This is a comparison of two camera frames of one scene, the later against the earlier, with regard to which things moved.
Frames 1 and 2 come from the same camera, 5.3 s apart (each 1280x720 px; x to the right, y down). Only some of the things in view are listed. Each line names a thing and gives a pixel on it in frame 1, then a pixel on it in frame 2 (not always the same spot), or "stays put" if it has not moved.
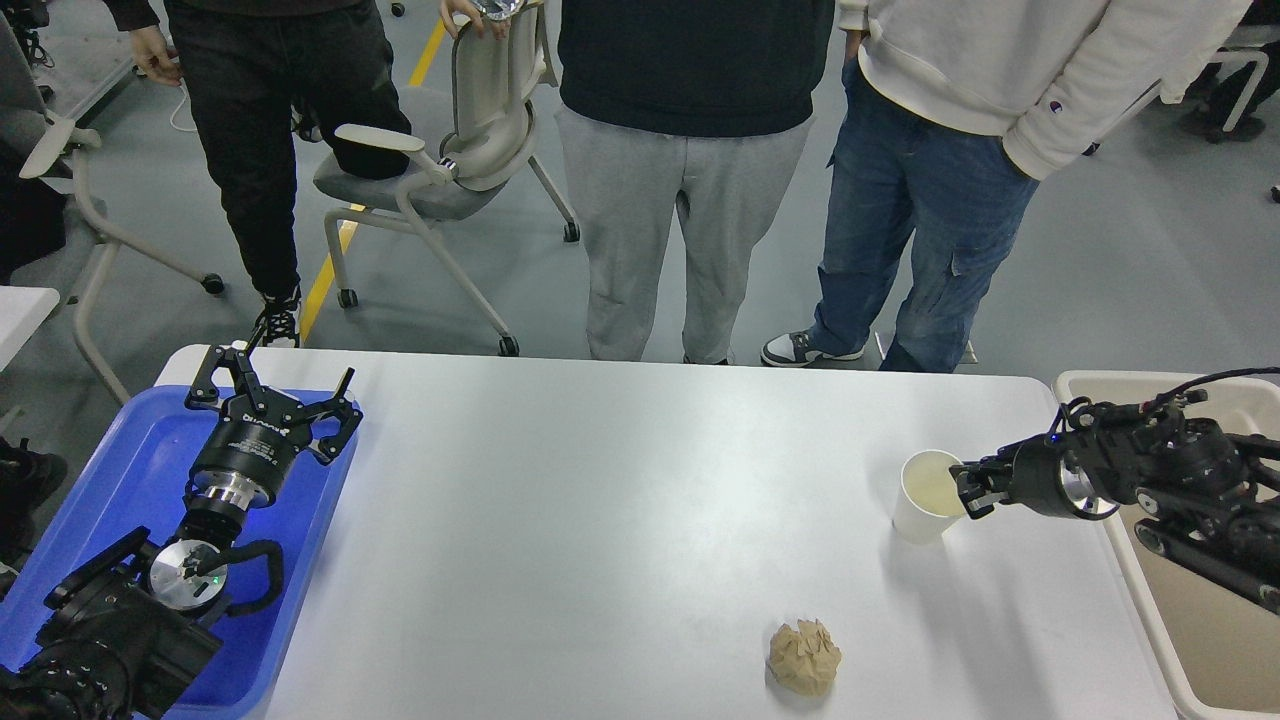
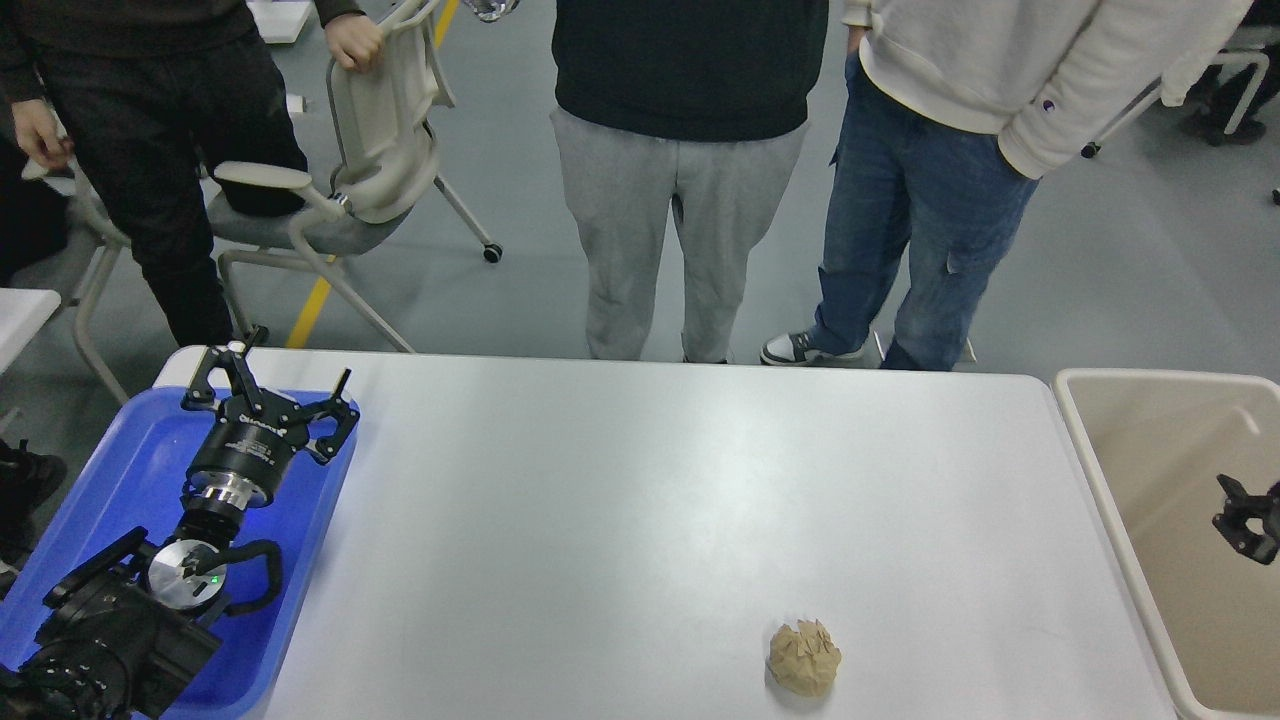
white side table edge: x=22 y=309 stays put
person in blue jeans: x=948 y=114 stays put
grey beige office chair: x=495 y=80 → x=384 y=162
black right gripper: x=1034 y=478 → x=1268 y=506
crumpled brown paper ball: x=805 y=660 stays put
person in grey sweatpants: x=707 y=101 stays put
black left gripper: x=253 y=441 stays put
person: x=261 y=69 → x=172 y=103
